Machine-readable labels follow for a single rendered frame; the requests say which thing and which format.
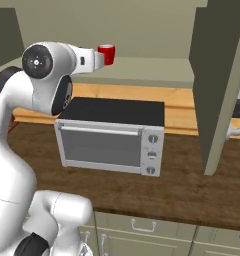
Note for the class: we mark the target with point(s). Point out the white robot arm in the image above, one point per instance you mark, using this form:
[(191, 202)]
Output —
[(12, 173)]

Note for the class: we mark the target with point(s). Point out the small olive wall cabinet door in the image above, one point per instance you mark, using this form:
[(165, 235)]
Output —
[(5, 36)]

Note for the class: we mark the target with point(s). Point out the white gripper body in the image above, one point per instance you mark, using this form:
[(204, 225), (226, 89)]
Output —
[(99, 60)]

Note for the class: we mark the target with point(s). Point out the wide olive drawer front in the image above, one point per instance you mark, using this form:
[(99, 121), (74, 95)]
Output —
[(172, 228)]

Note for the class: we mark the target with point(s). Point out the large olive wall cabinet door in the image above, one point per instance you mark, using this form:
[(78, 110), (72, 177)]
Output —
[(215, 83)]

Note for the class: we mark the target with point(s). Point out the olive base cabinet door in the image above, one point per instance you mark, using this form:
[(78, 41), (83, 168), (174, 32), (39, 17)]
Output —
[(218, 250), (92, 248), (142, 245)]

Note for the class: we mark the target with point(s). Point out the silver toaster oven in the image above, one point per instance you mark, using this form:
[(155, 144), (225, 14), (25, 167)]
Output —
[(125, 113)]

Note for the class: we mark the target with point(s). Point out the toaster oven knob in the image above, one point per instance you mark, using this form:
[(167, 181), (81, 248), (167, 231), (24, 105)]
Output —
[(151, 170), (152, 154), (153, 138)]

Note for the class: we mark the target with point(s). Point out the narrow olive drawer front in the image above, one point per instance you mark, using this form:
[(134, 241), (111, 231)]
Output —
[(222, 237)]

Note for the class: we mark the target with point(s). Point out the toaster oven glass door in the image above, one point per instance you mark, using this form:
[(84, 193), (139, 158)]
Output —
[(100, 146)]

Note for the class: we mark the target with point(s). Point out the olive wall cabinet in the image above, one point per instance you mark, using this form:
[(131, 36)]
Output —
[(142, 30)]

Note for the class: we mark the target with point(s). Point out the red cup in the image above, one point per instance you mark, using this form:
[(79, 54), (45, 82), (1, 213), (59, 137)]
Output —
[(107, 53)]

